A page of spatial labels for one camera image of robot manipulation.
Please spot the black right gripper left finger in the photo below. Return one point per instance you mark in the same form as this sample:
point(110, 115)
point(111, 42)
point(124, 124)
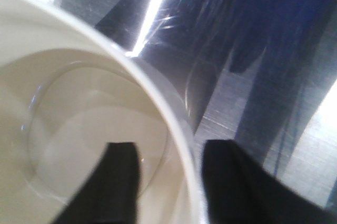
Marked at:
point(109, 195)

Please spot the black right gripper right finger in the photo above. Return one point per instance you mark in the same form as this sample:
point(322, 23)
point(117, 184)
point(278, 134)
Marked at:
point(238, 190)

